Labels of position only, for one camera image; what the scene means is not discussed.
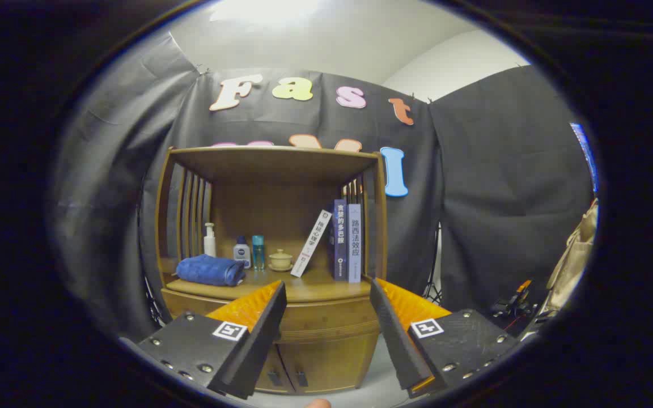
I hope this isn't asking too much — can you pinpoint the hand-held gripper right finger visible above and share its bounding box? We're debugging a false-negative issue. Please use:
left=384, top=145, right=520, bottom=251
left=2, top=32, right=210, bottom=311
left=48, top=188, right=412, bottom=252
left=370, top=278, right=523, bottom=399

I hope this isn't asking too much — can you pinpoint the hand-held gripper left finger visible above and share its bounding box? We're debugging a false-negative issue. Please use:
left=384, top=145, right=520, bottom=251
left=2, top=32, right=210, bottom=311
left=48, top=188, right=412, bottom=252
left=137, top=280, right=287, bottom=400

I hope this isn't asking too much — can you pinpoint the wooden drawer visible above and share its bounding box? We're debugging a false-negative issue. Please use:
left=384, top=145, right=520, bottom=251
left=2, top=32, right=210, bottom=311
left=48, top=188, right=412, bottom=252
left=161, top=288, right=383, bottom=343

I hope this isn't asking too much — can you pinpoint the wooden cabinet door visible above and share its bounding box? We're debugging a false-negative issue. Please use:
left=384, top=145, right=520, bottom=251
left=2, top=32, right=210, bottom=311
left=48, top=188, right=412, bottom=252
left=278, top=334, right=381, bottom=393
left=254, top=343, right=294, bottom=393

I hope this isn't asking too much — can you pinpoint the wooden countertop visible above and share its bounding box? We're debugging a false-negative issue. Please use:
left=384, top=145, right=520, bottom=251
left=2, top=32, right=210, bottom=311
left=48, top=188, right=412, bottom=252
left=165, top=266, right=372, bottom=303

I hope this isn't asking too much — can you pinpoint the wooden cabinet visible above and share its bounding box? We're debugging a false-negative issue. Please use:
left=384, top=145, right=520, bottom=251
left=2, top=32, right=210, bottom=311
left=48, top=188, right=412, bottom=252
left=154, top=146, right=388, bottom=396

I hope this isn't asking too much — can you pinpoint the black tripod stand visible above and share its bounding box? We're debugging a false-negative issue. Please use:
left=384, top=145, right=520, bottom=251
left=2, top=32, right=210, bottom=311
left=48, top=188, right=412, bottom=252
left=423, top=222, right=443, bottom=304

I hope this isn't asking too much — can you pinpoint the beige lidded teacup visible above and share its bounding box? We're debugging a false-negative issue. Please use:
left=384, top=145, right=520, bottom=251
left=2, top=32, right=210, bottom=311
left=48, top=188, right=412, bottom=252
left=268, top=249, right=294, bottom=273

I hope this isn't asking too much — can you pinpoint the blue folded towel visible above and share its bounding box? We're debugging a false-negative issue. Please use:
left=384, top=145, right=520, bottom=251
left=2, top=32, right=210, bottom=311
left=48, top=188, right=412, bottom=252
left=176, top=254, right=246, bottom=287

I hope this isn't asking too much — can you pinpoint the white bottle with blue cap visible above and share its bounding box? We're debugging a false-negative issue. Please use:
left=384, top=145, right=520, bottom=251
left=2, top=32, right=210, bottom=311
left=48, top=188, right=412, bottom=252
left=234, top=236, right=251, bottom=269

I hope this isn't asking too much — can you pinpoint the lilac grey book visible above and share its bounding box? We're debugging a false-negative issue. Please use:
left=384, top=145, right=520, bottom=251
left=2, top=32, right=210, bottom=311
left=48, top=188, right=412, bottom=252
left=347, top=204, right=362, bottom=283

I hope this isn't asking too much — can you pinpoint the white book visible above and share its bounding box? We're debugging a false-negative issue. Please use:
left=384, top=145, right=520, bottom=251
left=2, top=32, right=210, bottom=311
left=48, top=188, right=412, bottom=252
left=291, top=210, right=333, bottom=278

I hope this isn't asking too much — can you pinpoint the black and orange tool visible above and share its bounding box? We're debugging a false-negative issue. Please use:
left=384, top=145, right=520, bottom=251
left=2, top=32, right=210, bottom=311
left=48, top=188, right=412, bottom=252
left=491, top=280, right=534, bottom=321

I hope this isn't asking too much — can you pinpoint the blue spine book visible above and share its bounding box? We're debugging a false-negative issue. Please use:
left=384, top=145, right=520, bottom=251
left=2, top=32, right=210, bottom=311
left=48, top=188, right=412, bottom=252
left=333, top=199, right=349, bottom=281

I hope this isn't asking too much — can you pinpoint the black backdrop cloth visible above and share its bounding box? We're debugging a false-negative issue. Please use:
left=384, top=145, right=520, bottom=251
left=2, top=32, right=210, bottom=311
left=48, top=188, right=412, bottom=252
left=49, top=28, right=596, bottom=346

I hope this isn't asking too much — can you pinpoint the beige bag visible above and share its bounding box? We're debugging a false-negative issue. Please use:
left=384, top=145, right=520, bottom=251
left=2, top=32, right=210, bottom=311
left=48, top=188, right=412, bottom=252
left=546, top=199, right=598, bottom=309

